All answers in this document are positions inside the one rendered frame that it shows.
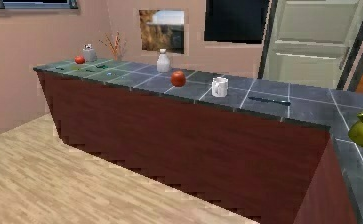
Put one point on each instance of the dark knife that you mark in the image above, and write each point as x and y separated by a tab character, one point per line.
269	100

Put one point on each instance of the grey salt shaker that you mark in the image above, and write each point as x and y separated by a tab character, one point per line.
89	54

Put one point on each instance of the red tomato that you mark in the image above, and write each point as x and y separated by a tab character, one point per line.
178	78
79	60

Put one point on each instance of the dark green utensil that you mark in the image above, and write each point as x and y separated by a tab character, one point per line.
101	66

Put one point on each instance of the dark window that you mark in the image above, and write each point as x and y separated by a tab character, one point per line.
235	20

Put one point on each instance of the white bottle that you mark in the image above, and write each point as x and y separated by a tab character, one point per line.
163	62

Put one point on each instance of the grey framed window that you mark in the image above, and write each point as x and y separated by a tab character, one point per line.
34	4

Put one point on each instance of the white mug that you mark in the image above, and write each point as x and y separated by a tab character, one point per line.
219	87

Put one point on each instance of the pale green room door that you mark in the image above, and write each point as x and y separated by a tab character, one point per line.
309	43

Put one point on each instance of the framed landscape picture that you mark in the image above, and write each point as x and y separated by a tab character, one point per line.
161	31

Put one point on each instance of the dark red tiled kitchen counter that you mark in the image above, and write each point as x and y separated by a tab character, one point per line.
202	150

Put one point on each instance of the orange twig plant vase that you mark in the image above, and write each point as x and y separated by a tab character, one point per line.
114	46

